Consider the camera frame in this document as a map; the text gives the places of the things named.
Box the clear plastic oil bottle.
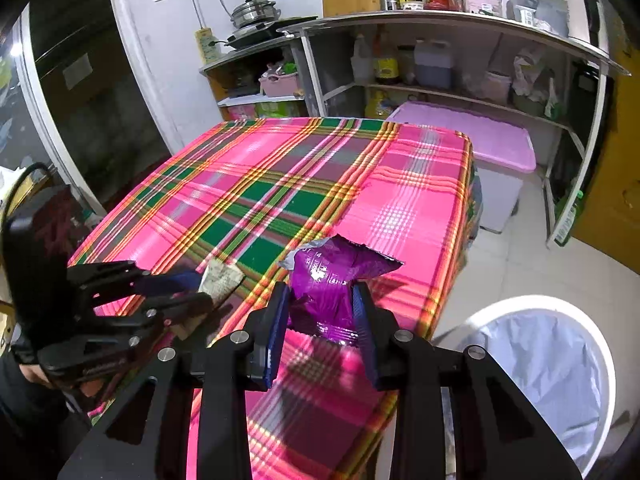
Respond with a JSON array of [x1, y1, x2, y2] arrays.
[[351, 35, 376, 84]]

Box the small pink tub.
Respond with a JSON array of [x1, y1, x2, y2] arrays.
[[482, 70, 514, 107]]

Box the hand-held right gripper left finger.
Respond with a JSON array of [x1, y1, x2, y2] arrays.
[[57, 281, 291, 480]]

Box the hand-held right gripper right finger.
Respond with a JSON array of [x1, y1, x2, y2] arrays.
[[352, 281, 584, 480]]

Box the low white shelf unit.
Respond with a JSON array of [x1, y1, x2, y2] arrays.
[[199, 35, 322, 122]]

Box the steel steamer pot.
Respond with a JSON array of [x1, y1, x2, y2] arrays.
[[231, 0, 279, 29]]

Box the yellow label oil bottle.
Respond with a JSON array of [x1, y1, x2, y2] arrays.
[[374, 25, 401, 86]]

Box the purple snack bag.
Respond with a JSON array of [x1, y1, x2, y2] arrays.
[[276, 235, 405, 349]]

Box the crumpled plastic bags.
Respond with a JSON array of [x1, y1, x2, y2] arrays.
[[512, 45, 552, 102]]

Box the pink plaid tablecloth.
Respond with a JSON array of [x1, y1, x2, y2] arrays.
[[67, 116, 475, 480]]

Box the white metal shelf unit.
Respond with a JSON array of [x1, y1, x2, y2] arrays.
[[277, 10, 632, 249]]

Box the dark glass door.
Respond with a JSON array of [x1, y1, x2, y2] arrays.
[[0, 0, 172, 221]]

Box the clear plastic container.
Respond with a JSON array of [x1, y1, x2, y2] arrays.
[[505, 0, 569, 36]]

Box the pink plastic basket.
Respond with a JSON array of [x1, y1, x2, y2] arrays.
[[259, 62, 301, 99]]

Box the yellow power strip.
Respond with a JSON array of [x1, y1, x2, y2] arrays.
[[194, 27, 226, 66]]

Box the white bin with grey liner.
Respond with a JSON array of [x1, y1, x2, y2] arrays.
[[432, 294, 617, 480]]

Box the yellow wooden door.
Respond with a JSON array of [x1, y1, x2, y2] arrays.
[[570, 20, 640, 277]]

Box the black thermos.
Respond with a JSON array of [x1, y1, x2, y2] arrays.
[[570, 60, 607, 122]]

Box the white paper wrapper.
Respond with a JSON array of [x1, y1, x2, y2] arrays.
[[172, 259, 246, 342]]

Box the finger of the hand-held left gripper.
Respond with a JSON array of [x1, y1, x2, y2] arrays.
[[92, 291, 217, 341], [67, 259, 202, 306]]

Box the dark storage jar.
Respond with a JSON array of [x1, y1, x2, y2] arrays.
[[397, 45, 419, 86]]

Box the person's left forearm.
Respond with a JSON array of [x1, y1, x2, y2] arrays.
[[0, 352, 93, 480]]

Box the black kettle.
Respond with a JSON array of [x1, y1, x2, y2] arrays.
[[560, 0, 609, 47]]

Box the white paper roll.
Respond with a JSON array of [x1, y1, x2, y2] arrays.
[[562, 0, 591, 41]]

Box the translucent plastic jug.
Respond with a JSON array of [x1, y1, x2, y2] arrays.
[[414, 40, 455, 89]]

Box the green plastic bottle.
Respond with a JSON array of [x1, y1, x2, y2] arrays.
[[552, 190, 586, 247]]

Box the black induction cooker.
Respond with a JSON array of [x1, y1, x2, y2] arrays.
[[222, 15, 321, 52]]

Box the storage box with pink lid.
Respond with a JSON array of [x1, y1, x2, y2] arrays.
[[385, 101, 538, 235]]

